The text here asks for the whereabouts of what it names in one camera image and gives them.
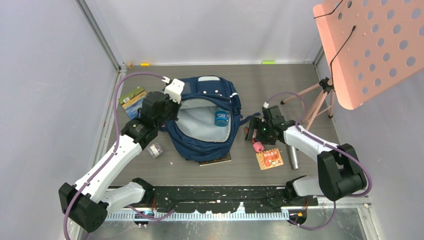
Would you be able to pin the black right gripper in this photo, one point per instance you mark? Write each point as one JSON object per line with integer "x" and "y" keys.
{"x": 254, "y": 124}

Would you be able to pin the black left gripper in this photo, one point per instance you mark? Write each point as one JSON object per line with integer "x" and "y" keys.
{"x": 176, "y": 105}

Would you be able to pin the pink pencil case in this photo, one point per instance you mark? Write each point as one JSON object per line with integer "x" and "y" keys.
{"x": 256, "y": 144}

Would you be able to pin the blue lidded round container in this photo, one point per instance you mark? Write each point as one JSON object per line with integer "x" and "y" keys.
{"x": 221, "y": 117}

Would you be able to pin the small clear plastic jar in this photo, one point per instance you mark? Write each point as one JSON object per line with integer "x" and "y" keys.
{"x": 155, "y": 150}

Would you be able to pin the navy blue backpack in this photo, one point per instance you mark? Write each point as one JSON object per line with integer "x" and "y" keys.
{"x": 194, "y": 134}

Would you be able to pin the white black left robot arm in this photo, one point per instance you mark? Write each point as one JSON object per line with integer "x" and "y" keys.
{"x": 87, "y": 202}

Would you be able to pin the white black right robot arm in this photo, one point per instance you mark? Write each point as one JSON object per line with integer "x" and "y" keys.
{"x": 339, "y": 173}

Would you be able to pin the blue green landscape book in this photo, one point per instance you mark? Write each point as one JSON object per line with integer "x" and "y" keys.
{"x": 133, "y": 101}

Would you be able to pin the orange spiral notepad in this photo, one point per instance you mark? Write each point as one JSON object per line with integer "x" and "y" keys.
{"x": 268, "y": 159}

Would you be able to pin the dark Three Days book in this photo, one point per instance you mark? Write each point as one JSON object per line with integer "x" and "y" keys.
{"x": 225, "y": 158}

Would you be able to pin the yellow tape piece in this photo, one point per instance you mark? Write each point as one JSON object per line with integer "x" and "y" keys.
{"x": 145, "y": 64}

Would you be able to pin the silver metal cylinder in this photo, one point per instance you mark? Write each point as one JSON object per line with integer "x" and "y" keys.
{"x": 293, "y": 157}

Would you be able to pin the small wooden cube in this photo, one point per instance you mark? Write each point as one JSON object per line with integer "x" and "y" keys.
{"x": 129, "y": 64}

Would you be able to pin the green tape piece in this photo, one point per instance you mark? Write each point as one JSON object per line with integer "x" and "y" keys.
{"x": 268, "y": 62}

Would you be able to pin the pink perforated stand board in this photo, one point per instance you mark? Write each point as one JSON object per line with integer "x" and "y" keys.
{"x": 370, "y": 45}

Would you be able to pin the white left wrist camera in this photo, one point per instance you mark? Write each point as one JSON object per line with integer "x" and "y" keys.
{"x": 174, "y": 88}

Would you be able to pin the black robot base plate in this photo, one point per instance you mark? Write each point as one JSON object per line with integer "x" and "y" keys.
{"x": 222, "y": 199}

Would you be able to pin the aluminium frame rail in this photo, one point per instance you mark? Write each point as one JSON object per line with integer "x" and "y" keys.
{"x": 90, "y": 18}

